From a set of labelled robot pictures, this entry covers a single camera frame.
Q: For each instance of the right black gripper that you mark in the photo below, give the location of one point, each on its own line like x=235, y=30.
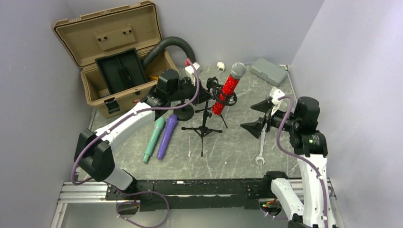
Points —
x=254, y=128

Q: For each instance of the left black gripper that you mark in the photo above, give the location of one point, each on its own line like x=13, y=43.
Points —
x=203, y=95

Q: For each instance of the black tripod shock-mount stand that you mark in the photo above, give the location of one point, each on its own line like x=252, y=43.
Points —
x=214, y=86

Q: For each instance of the black tripod mic stand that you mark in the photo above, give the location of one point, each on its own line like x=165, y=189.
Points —
x=203, y=130

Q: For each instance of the purple microphone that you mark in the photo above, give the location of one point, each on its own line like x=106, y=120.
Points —
x=170, y=127

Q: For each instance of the red microphone silver grille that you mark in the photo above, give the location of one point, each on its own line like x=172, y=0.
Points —
x=238, y=70

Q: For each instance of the mint green microphone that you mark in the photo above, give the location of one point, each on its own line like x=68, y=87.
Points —
x=158, y=126

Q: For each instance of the black round-base mic stand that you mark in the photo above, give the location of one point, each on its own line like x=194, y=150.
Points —
x=185, y=113

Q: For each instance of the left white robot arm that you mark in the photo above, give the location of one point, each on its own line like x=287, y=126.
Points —
x=94, y=151

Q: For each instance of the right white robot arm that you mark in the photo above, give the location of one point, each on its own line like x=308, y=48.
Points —
x=298, y=137

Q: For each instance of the small white pipe fitting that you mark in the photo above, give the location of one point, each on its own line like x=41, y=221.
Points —
x=220, y=66

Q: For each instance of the silver open-end wrench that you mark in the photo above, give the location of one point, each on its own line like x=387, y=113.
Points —
x=259, y=157

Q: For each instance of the grey rectangular block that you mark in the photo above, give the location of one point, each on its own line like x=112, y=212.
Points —
x=268, y=71

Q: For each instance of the black tray in case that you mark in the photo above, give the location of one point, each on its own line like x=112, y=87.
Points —
x=122, y=71

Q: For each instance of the tan plastic tool case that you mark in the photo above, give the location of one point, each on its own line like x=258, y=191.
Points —
x=108, y=33

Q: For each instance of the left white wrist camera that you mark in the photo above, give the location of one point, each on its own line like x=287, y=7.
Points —
x=192, y=70

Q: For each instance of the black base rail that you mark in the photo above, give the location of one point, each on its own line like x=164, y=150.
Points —
x=198, y=194

